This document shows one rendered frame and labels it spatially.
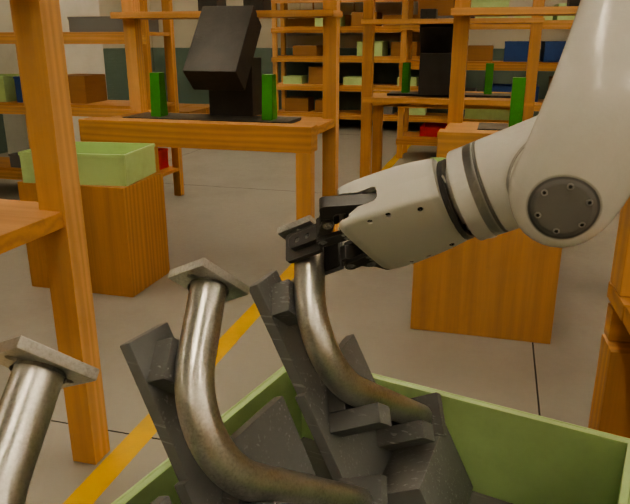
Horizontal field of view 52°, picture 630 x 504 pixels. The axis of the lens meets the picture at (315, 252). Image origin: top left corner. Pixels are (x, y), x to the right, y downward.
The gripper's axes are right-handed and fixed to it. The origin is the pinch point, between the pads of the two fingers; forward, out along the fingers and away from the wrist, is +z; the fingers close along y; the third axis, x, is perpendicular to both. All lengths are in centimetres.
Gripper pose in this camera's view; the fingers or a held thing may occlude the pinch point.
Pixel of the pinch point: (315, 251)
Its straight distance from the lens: 64.9
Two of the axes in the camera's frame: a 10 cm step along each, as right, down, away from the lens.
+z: -8.4, 3.1, 4.5
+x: 0.2, 8.4, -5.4
